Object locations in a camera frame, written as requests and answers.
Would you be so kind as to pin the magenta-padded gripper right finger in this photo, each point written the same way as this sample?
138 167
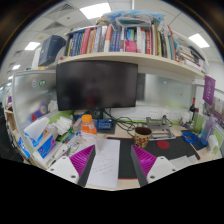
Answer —
161 168

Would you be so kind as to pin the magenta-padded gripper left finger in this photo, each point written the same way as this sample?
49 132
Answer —
63 168

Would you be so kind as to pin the orange-capped drink bottle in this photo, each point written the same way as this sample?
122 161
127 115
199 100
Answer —
88 128

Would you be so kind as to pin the translucent purple water bottle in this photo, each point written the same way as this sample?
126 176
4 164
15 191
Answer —
207 131

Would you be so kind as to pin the black desk mat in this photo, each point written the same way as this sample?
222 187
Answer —
176 150

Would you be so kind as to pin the flat round red coaster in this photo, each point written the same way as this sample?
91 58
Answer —
163 144

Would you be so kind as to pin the blue tissue box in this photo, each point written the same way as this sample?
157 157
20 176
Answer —
45 145

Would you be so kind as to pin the floral patterned cup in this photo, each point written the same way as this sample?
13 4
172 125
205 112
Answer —
142 136

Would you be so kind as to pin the white paper sheet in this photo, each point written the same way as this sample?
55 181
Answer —
105 163

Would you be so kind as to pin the small blue box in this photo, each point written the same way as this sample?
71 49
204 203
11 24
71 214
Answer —
105 125

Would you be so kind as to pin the dark wine bottle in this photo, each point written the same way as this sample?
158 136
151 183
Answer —
192 108

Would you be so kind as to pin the black computer monitor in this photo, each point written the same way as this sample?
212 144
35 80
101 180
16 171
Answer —
96 85

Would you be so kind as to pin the purple hanging banner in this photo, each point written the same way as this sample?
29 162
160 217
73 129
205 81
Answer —
209 90

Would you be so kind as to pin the beige shelf unit with books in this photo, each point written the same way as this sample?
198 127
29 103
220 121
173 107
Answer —
133 60

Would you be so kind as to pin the dark blue box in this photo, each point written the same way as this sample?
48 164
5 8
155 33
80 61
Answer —
51 49

